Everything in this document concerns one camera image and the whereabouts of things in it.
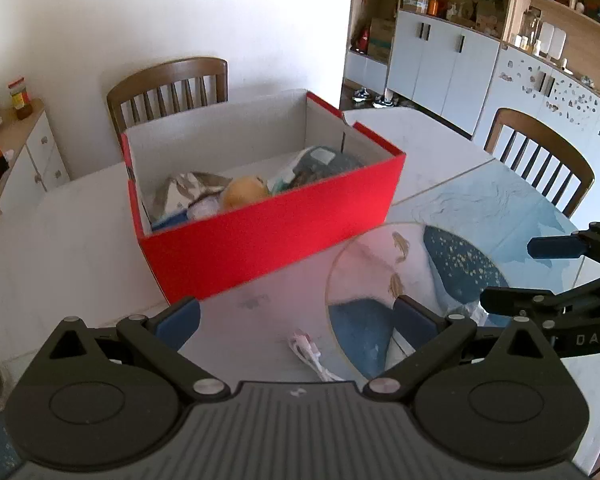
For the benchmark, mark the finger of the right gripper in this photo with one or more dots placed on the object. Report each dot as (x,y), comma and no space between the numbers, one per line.
(511,301)
(556,247)

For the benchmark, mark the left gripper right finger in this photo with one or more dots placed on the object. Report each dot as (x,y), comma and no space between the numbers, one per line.
(437,341)

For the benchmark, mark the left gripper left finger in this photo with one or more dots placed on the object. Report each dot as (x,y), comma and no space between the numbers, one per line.
(155,344)

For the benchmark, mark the pale purple packet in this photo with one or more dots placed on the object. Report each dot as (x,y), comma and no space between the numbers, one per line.
(204,208)

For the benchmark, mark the silver foil bag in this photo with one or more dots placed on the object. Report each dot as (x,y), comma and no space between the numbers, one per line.
(180,191)

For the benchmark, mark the blue white small packet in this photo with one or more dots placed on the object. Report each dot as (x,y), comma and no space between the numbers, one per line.
(168,221)

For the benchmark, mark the wooden chair at right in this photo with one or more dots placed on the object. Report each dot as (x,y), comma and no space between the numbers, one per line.
(541,157)

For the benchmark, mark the pink white small wrapper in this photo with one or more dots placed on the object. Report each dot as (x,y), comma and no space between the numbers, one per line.
(307,352)

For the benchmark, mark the red cardboard box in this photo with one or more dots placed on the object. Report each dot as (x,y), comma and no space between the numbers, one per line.
(204,257)

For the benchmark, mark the white low sideboard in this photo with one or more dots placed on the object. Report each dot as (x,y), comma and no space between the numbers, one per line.
(35,163)

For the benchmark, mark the wooden chair behind box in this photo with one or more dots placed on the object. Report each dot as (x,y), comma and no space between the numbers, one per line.
(166,89)

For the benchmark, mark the red lidded sauce jar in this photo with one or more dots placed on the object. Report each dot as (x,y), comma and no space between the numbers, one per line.
(20,98)

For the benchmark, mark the white wall cabinet unit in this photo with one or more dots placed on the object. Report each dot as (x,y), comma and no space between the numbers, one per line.
(462,60)

